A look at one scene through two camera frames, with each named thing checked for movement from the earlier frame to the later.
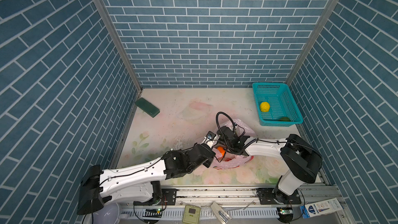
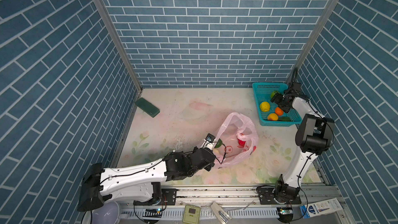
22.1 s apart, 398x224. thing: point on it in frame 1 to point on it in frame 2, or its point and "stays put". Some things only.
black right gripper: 219,140 to 276,99
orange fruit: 222,150 to 279,111
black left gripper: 210,158 stays put
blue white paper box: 320,208 stays put
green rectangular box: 147,107 stays put
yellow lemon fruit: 265,107 stays put
